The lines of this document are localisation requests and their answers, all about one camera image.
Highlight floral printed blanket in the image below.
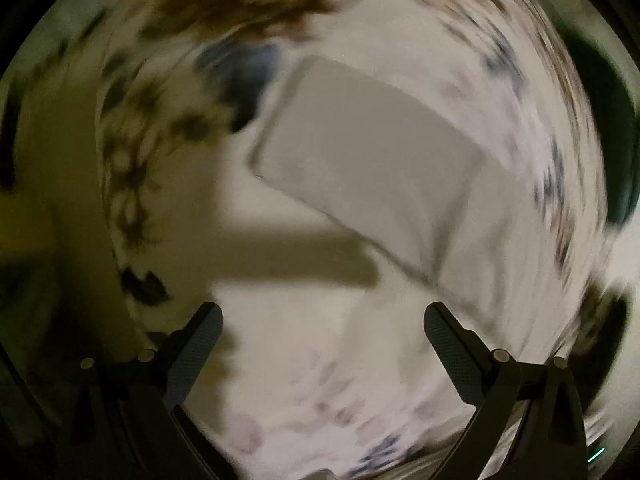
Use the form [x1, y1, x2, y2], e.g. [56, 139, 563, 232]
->
[95, 0, 621, 480]

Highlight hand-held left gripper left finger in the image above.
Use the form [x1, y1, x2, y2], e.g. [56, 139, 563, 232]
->
[70, 301, 237, 480]

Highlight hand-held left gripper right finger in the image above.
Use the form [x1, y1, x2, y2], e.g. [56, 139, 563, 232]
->
[423, 301, 589, 480]

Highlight grey cloth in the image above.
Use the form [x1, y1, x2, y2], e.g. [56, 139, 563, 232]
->
[248, 56, 487, 286]

